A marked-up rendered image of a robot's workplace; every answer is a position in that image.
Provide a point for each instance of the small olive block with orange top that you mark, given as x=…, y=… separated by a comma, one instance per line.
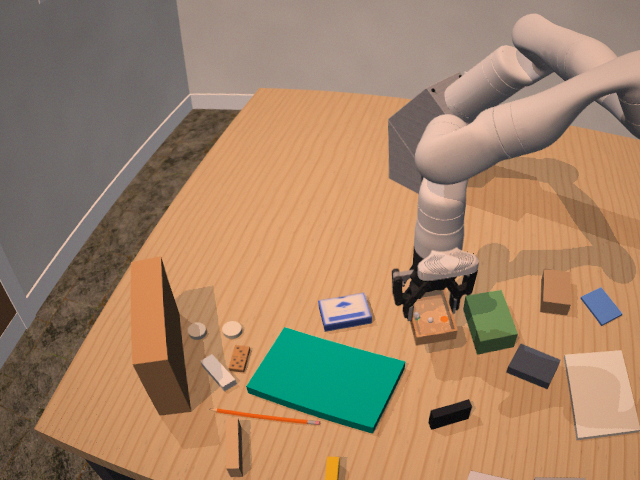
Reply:
x=332, y=468

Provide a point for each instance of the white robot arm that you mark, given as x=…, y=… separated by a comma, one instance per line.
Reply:
x=512, y=129

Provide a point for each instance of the green flat rectangular slab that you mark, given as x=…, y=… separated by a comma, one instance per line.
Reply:
x=328, y=380

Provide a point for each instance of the brown domino tile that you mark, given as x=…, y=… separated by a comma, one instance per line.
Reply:
x=239, y=358

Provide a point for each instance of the beige round disc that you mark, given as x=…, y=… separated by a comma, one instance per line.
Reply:
x=197, y=331
x=232, y=330

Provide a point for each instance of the blue flat rectangular pad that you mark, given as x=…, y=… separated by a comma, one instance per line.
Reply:
x=601, y=306

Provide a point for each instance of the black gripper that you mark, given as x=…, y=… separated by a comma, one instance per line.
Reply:
x=419, y=287

